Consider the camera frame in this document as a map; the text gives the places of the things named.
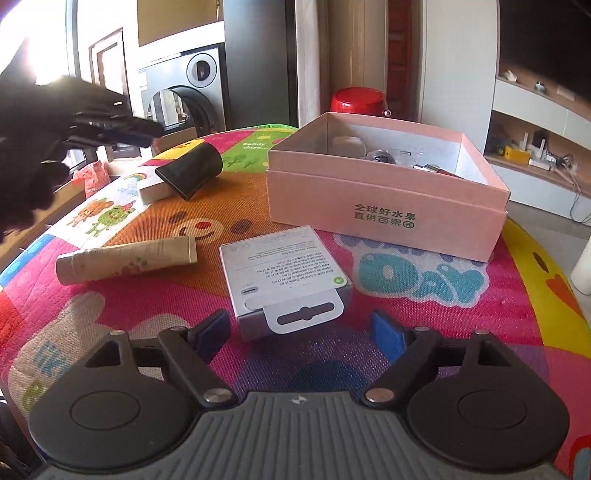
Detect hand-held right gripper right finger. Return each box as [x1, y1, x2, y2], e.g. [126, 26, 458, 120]
[362, 310, 513, 407]

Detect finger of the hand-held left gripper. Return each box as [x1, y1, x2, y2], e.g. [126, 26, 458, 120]
[74, 112, 163, 138]
[64, 127, 154, 149]

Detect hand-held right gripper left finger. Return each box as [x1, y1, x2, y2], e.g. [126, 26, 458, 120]
[83, 308, 237, 408]

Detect grey cable package box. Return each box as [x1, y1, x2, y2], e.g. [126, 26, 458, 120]
[219, 225, 354, 343]

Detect pink cardboard box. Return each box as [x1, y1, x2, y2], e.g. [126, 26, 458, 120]
[265, 112, 510, 264]

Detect dark red lipstick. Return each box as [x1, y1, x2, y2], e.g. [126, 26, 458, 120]
[413, 162, 462, 179]

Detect clear bag with black parts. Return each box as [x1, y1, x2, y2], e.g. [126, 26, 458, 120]
[362, 148, 419, 167]

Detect person's left hand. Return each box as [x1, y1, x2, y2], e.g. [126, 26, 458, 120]
[0, 138, 80, 244]

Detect orange pink bag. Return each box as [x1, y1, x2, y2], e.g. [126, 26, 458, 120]
[73, 161, 110, 200]

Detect silver washing machine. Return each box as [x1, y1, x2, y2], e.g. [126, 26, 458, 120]
[143, 83, 228, 136]

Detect black square cup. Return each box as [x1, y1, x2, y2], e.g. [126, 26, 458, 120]
[154, 144, 223, 200]

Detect colourful printed table mat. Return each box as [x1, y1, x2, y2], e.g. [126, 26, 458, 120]
[0, 124, 591, 480]

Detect silver tumble dryer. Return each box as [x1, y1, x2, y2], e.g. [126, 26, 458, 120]
[137, 44, 227, 90]

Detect beige cream tube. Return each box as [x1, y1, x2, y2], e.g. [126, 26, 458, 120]
[55, 234, 199, 285]

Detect dark tall cabinet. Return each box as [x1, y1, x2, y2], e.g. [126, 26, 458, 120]
[223, 0, 298, 130]

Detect white tumbler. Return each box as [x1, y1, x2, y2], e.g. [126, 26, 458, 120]
[570, 244, 591, 296]

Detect yellow toy truck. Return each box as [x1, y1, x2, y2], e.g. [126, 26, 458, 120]
[492, 136, 529, 163]

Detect red pot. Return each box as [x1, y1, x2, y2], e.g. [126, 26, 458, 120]
[330, 88, 391, 116]

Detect white power strip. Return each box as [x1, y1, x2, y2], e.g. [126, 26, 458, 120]
[531, 154, 578, 170]

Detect white router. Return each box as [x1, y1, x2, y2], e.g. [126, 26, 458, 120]
[522, 131, 550, 160]

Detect white television cabinet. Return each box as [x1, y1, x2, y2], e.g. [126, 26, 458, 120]
[482, 76, 591, 217]

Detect black television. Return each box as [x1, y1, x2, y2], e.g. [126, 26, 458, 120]
[499, 0, 591, 97]

